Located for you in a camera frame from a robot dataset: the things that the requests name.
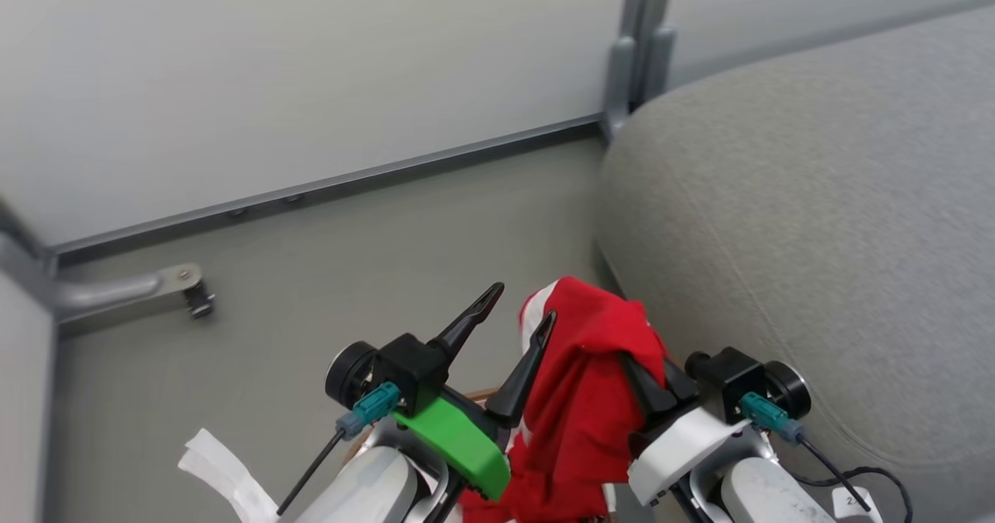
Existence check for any right black cable teal plug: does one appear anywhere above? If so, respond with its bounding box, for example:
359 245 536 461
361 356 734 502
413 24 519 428
738 391 914 523

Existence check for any dark grey partition bottom rail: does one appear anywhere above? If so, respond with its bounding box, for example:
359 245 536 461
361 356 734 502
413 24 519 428
48 113 609 269

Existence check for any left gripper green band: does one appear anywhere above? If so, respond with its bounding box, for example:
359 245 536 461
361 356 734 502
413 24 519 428
391 281 557 502

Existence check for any red and white garment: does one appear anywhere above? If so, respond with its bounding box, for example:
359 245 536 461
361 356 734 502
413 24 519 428
459 276 669 523

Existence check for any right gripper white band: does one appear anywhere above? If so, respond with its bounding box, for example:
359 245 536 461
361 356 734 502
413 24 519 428
620 352 753 507

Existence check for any grey metal partition post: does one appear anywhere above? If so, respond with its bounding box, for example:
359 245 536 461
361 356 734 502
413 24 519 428
602 0 679 141

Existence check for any black cable teal plug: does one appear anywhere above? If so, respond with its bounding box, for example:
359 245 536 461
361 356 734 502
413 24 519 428
738 391 914 523
276 382 403 518

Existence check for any white label tag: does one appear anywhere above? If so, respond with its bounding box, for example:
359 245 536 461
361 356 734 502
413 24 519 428
830 486 885 523

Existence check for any white cloth strip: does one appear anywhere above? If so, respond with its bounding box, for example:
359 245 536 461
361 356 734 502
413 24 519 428
177 427 282 523

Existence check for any grey fabric sofa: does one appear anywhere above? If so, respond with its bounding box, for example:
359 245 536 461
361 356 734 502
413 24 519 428
595 4 995 523

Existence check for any left black cable teal plug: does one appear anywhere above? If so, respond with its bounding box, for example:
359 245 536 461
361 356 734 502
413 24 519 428
276 382 403 518

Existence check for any grey metal partition foot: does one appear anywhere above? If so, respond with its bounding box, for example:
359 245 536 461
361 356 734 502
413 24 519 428
53 262 217 331

